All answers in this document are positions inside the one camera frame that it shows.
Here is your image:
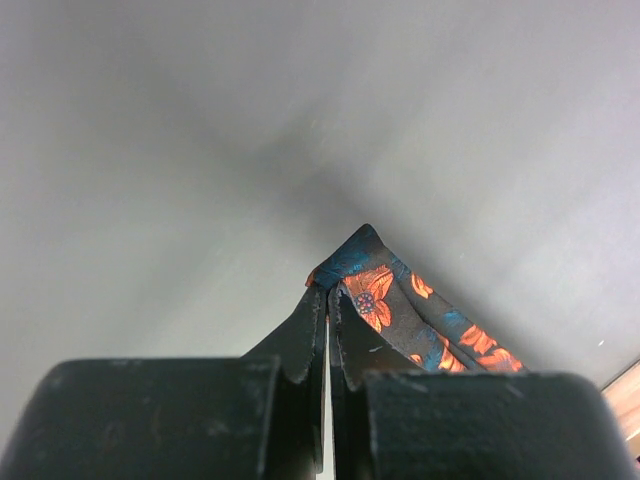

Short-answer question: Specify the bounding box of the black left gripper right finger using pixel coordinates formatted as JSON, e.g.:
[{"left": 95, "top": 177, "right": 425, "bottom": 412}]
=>
[{"left": 328, "top": 285, "right": 420, "bottom": 480}]

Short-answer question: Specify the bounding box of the dark orange floral tie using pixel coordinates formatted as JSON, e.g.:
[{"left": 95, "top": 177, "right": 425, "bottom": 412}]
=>
[{"left": 306, "top": 224, "right": 526, "bottom": 373}]

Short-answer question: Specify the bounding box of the wooden compartment tray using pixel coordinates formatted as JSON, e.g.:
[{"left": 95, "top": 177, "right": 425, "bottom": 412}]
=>
[{"left": 602, "top": 360, "right": 640, "bottom": 466}]

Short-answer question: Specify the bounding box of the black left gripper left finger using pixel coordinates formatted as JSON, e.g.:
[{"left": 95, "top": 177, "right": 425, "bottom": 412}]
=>
[{"left": 244, "top": 285, "right": 327, "bottom": 479}]

